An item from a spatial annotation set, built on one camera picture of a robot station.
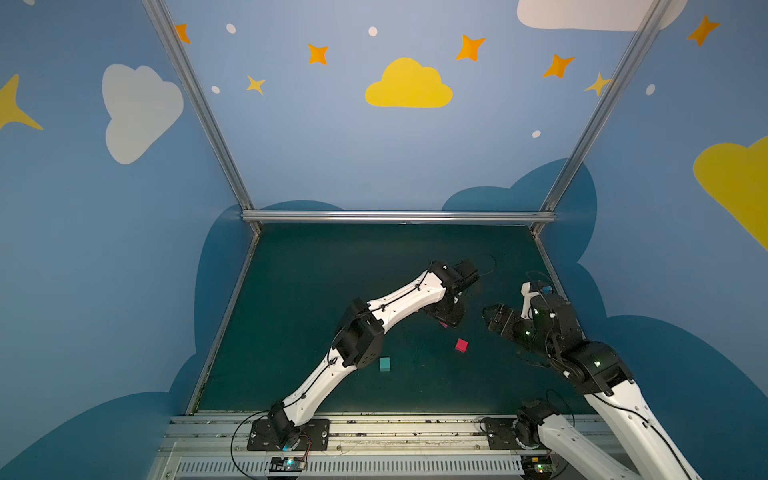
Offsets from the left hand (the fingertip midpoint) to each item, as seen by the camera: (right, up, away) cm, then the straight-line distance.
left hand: (450, 320), depth 89 cm
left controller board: (-43, -31, -18) cm, 56 cm away
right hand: (+8, +6, -16) cm, 19 cm away
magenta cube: (-4, +1, -9) cm, 10 cm away
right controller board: (+17, -32, -17) cm, 40 cm away
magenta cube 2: (+4, -8, +1) cm, 9 cm away
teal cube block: (-20, -12, -4) cm, 23 cm away
